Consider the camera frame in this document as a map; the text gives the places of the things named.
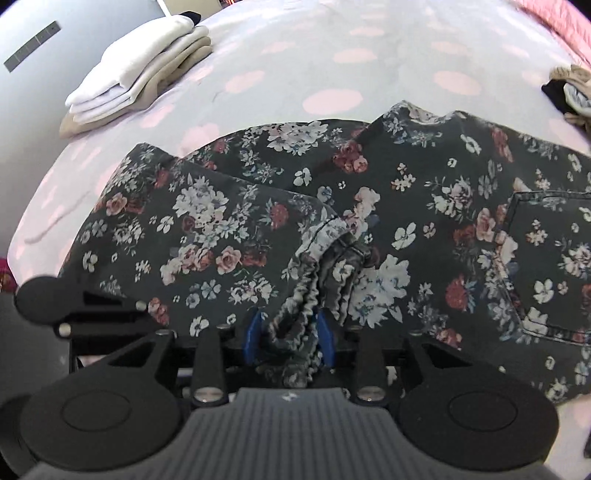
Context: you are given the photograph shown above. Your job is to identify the folded grey white sweater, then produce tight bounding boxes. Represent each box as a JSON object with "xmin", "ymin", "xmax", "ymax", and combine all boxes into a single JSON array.
[{"xmin": 65, "ymin": 15, "xmax": 209, "ymax": 107}]

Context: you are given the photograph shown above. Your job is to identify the polka dot bed sheet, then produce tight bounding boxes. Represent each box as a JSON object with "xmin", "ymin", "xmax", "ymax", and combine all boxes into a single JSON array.
[{"xmin": 8, "ymin": 1, "xmax": 590, "ymax": 284}]

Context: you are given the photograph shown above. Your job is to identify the red plastic bag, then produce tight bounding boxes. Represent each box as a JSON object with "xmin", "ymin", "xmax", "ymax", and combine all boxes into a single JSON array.
[{"xmin": 0, "ymin": 257, "xmax": 17, "ymax": 293}]

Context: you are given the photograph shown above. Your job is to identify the black wall switch strip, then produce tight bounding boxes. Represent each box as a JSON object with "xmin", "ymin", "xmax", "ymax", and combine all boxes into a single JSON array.
[{"xmin": 4, "ymin": 21, "xmax": 61, "ymax": 72}]

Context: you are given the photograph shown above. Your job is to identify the tan ribbed garment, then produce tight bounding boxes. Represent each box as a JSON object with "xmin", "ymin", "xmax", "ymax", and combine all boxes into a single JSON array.
[{"xmin": 548, "ymin": 64, "xmax": 590, "ymax": 135}]

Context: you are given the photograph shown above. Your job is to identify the grey black garment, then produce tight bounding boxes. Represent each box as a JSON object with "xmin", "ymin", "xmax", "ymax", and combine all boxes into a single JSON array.
[{"xmin": 541, "ymin": 80, "xmax": 590, "ymax": 118}]

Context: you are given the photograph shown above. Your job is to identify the dark floral pants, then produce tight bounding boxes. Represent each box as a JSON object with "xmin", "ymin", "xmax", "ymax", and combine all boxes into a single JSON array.
[{"xmin": 62, "ymin": 102, "xmax": 590, "ymax": 403}]

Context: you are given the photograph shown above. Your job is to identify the folded beige garment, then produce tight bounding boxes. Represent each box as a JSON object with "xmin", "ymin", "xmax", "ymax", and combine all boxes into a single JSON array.
[{"xmin": 59, "ymin": 39, "xmax": 213, "ymax": 139}]

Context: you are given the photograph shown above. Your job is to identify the pink blanket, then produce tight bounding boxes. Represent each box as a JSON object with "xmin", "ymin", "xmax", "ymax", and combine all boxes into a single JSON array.
[{"xmin": 509, "ymin": 0, "xmax": 590, "ymax": 67}]

